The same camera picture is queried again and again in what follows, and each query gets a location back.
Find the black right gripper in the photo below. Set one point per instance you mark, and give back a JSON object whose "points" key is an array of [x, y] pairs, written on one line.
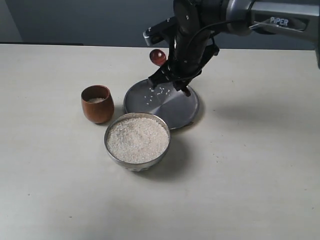
{"points": [[193, 32]]}

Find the dark red wooden spoon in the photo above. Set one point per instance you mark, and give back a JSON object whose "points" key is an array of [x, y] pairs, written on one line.
{"points": [[158, 57]]}

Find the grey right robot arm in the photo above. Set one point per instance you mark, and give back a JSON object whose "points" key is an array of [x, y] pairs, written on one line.
{"points": [[299, 20]]}

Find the steel bowl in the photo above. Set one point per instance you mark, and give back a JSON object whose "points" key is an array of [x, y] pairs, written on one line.
{"points": [[140, 166]]}

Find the white rice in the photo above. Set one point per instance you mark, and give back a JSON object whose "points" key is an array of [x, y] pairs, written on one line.
{"points": [[137, 140]]}

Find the brown wooden cup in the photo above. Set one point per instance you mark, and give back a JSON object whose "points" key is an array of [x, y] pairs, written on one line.
{"points": [[101, 112]]}

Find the round steel plate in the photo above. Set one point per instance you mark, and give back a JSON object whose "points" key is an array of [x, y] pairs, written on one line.
{"points": [[173, 107]]}

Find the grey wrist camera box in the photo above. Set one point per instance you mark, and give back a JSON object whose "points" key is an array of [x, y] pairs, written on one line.
{"points": [[163, 31]]}

